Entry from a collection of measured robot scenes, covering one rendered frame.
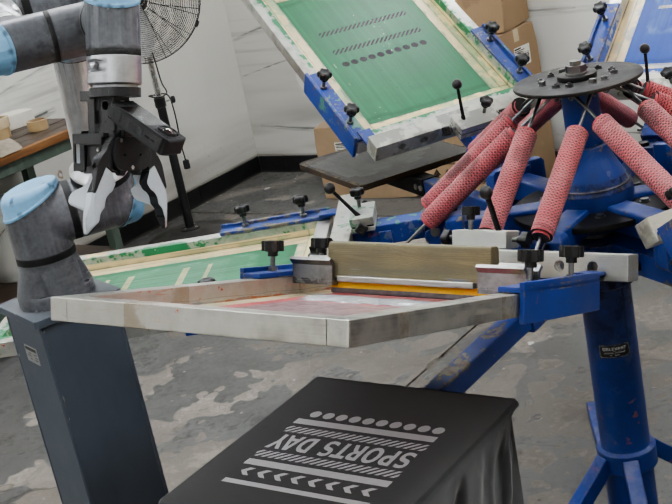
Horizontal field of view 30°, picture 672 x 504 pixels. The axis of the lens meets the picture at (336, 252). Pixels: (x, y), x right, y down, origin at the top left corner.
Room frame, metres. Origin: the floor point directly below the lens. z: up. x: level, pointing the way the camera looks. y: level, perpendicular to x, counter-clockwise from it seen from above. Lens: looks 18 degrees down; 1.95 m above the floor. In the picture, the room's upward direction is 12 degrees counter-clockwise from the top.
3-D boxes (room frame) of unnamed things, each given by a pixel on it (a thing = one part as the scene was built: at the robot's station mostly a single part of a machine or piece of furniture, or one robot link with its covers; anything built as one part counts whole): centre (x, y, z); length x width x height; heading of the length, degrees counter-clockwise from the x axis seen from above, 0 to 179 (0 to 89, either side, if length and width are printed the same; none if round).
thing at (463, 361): (2.34, -0.24, 0.89); 1.24 x 0.06 x 0.06; 142
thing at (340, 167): (3.45, -0.37, 0.91); 1.34 x 0.40 x 0.08; 22
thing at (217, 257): (2.95, 0.27, 1.05); 1.08 x 0.61 x 0.23; 82
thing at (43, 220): (2.34, 0.54, 1.37); 0.13 x 0.12 x 0.14; 107
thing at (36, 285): (2.33, 0.55, 1.25); 0.15 x 0.15 x 0.10
